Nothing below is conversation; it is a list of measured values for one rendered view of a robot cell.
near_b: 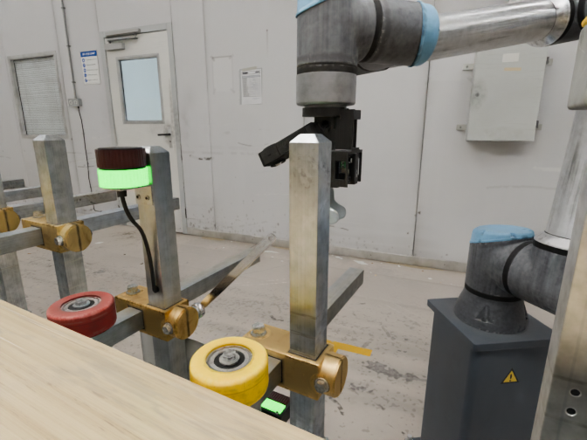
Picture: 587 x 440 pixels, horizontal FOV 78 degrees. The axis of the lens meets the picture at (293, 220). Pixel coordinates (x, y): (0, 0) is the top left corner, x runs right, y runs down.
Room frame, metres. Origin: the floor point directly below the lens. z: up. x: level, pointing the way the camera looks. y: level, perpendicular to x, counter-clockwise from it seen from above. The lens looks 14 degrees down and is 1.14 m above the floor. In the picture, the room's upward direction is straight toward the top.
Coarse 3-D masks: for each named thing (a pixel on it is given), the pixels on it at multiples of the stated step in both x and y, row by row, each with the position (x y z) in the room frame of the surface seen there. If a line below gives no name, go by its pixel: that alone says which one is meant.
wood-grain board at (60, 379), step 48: (0, 336) 0.37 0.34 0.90; (48, 336) 0.37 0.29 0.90; (0, 384) 0.29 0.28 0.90; (48, 384) 0.29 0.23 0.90; (96, 384) 0.29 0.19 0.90; (144, 384) 0.29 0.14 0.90; (192, 384) 0.29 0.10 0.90; (0, 432) 0.24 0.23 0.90; (48, 432) 0.24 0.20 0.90; (96, 432) 0.24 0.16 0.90; (144, 432) 0.24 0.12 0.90; (192, 432) 0.24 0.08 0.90; (240, 432) 0.24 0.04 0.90; (288, 432) 0.24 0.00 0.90
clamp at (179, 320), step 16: (144, 288) 0.57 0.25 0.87; (128, 304) 0.52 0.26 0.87; (144, 304) 0.51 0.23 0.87; (176, 304) 0.51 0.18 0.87; (144, 320) 0.50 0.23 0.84; (160, 320) 0.49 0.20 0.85; (176, 320) 0.48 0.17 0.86; (192, 320) 0.50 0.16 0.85; (160, 336) 0.49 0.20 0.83; (176, 336) 0.48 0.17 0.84
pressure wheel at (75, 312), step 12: (60, 300) 0.45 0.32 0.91; (72, 300) 0.45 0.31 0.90; (84, 300) 0.44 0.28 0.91; (96, 300) 0.45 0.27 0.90; (108, 300) 0.45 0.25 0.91; (48, 312) 0.42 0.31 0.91; (60, 312) 0.42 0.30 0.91; (72, 312) 0.42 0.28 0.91; (84, 312) 0.42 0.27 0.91; (96, 312) 0.42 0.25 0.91; (108, 312) 0.44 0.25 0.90; (60, 324) 0.40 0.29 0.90; (72, 324) 0.40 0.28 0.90; (84, 324) 0.41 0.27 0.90; (96, 324) 0.42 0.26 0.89; (108, 324) 0.43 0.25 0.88
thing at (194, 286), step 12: (240, 252) 0.78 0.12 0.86; (228, 264) 0.71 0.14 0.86; (252, 264) 0.77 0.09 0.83; (192, 276) 0.64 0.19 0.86; (204, 276) 0.64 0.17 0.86; (216, 276) 0.66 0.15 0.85; (192, 288) 0.60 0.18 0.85; (204, 288) 0.63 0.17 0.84; (120, 312) 0.50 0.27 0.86; (132, 312) 0.50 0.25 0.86; (120, 324) 0.47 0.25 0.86; (132, 324) 0.49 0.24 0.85; (96, 336) 0.44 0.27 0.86; (108, 336) 0.45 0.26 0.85; (120, 336) 0.47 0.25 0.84
